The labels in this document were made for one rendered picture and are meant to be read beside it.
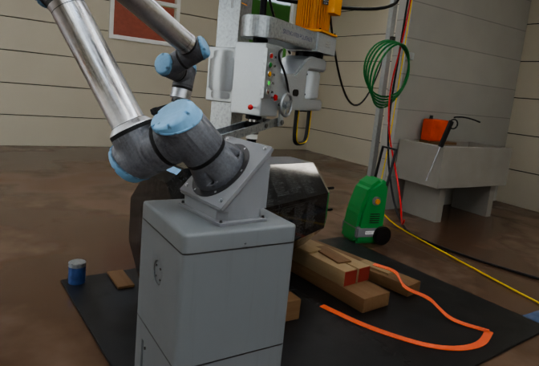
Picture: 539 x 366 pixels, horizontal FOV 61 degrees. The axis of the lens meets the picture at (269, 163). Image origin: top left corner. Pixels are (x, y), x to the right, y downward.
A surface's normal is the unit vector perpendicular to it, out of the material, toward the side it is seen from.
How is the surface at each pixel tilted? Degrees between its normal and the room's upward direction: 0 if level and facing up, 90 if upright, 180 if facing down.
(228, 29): 90
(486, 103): 90
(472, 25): 90
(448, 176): 90
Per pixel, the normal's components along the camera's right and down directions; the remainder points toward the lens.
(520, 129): -0.84, 0.00
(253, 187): 0.62, 0.18
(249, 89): -0.51, 0.09
